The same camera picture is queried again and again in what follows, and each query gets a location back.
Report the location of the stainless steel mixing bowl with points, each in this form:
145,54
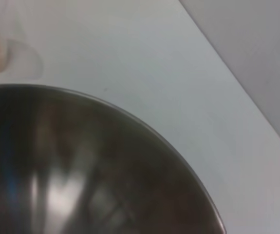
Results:
81,158

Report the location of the clear plastic measuring cup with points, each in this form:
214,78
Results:
23,56

